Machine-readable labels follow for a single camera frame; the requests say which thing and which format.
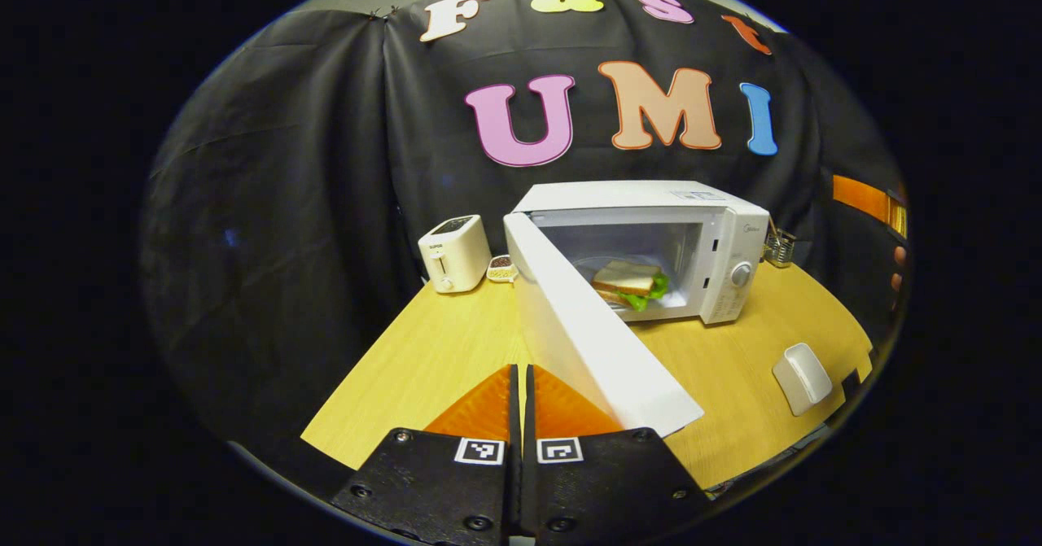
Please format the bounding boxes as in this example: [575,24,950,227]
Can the lettuce sandwich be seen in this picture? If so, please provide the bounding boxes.
[592,260,671,312]

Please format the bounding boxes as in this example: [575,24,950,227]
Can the white toaster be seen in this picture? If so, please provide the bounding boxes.
[418,215,493,295]

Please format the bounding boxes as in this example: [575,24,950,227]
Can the wire mesh pen holder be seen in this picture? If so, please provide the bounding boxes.
[764,219,797,269]

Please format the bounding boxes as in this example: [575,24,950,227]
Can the white microwave oven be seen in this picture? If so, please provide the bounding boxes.
[502,180,771,439]

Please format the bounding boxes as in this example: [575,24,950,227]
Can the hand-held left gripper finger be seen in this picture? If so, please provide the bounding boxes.
[521,365,713,543]
[330,365,522,546]

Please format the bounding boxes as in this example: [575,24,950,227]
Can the white rectangular tray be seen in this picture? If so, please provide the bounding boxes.
[771,343,834,417]

